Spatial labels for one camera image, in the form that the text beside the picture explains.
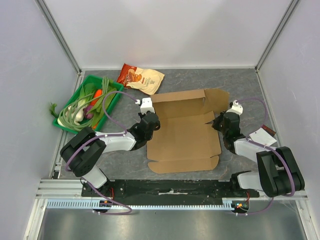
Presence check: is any brown cardboard box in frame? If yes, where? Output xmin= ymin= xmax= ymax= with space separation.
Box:
xmin=146 ymin=88 xmax=230 ymax=174

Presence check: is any white paper tag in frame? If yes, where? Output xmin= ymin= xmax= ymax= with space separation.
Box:
xmin=249 ymin=127 xmax=277 ymax=146

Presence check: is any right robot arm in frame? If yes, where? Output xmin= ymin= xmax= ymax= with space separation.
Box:
xmin=212 ymin=111 xmax=305 ymax=198

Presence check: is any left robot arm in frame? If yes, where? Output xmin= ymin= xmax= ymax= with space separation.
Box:
xmin=60 ymin=111 xmax=161 ymax=197

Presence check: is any cassava chips snack bag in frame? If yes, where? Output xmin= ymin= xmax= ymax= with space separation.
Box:
xmin=117 ymin=63 xmax=165 ymax=95

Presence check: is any dark red small packet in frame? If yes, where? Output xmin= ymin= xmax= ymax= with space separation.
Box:
xmin=261 ymin=124 xmax=276 ymax=137

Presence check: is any orange carrot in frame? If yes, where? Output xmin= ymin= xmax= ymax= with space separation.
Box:
xmin=89 ymin=89 xmax=103 ymax=107

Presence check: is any green plastic basket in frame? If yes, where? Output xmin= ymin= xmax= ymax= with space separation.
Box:
xmin=49 ymin=75 xmax=124 ymax=134

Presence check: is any purple radish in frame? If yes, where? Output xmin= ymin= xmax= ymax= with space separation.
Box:
xmin=83 ymin=105 xmax=94 ymax=120

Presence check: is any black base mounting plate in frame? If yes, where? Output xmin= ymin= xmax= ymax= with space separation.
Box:
xmin=97 ymin=179 xmax=260 ymax=200

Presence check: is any green long beans bundle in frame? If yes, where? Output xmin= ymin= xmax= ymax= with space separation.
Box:
xmin=56 ymin=77 xmax=116 ymax=133

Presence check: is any bok choy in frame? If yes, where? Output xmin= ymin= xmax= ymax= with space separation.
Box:
xmin=61 ymin=83 xmax=97 ymax=126

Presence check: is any green leafy vegetable outside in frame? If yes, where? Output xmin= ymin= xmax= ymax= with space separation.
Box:
xmin=49 ymin=102 xmax=59 ymax=118

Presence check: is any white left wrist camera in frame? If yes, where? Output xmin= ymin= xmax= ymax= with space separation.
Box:
xmin=135 ymin=97 xmax=156 ymax=115

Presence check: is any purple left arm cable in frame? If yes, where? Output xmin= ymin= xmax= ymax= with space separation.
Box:
xmin=65 ymin=91 xmax=141 ymax=172

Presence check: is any blue slotted cable duct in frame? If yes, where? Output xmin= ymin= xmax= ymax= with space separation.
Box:
xmin=46 ymin=198 xmax=234 ymax=211

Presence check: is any aluminium corner post right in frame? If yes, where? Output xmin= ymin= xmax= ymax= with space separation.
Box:
xmin=254 ymin=0 xmax=300 ymax=73

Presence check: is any aluminium corner post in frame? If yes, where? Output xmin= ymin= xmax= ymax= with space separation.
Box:
xmin=254 ymin=0 xmax=300 ymax=73
xmin=35 ymin=0 xmax=82 ymax=75

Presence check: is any aluminium corner post left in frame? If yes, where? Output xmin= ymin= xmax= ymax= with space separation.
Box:
xmin=35 ymin=0 xmax=82 ymax=75

